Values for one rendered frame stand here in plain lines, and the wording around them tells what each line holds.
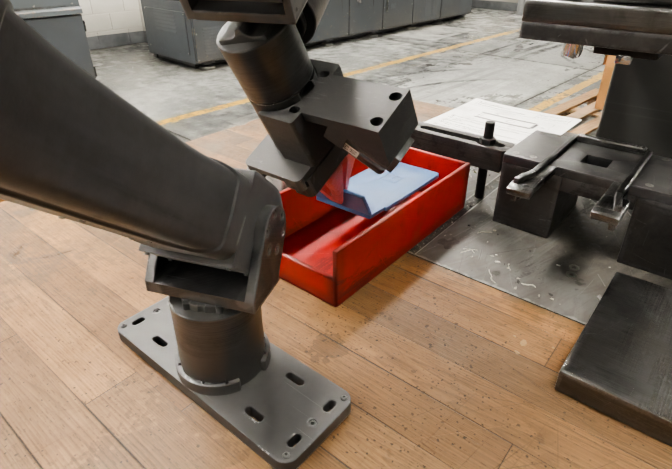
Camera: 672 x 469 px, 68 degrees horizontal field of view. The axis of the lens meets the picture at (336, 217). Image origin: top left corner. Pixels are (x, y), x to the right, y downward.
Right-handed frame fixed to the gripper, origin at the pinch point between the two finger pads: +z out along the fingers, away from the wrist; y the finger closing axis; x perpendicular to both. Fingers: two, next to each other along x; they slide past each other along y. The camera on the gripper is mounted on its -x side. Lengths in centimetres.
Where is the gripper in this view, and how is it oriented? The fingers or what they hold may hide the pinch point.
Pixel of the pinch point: (336, 194)
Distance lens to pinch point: 50.4
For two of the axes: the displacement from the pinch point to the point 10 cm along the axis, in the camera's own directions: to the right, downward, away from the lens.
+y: 5.4, -7.6, 3.6
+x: -7.8, -3.0, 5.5
